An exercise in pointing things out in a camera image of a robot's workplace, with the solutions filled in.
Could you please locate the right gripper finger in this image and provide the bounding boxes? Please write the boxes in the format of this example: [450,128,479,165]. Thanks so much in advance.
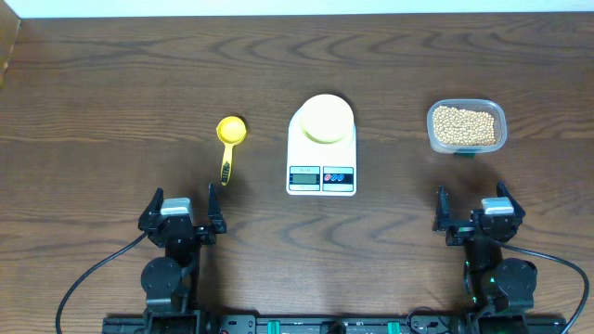
[433,186,451,231]
[496,181,525,226]

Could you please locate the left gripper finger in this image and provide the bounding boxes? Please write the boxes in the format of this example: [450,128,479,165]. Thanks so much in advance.
[138,187,164,230]
[208,183,226,234]

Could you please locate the yellow measuring scoop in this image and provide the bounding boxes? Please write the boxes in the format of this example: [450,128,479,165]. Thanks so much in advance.
[216,116,247,186]

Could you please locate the yellow bowl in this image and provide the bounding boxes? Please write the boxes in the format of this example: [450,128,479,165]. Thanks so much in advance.
[299,94,355,144]

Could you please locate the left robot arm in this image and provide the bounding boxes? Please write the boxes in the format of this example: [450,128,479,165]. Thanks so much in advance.
[138,184,226,334]

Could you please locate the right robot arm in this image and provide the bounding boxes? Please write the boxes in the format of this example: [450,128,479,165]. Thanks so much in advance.
[433,182,537,333]

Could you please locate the white digital kitchen scale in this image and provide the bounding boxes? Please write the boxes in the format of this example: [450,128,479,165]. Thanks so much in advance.
[286,109,357,197]

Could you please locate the clear plastic container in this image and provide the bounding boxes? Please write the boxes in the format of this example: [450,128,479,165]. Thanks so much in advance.
[427,98,508,155]

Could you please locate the soybeans in container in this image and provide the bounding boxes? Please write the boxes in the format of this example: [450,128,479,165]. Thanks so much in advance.
[432,106,496,146]

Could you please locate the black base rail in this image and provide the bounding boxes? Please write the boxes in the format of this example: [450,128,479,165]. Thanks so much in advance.
[101,314,568,334]

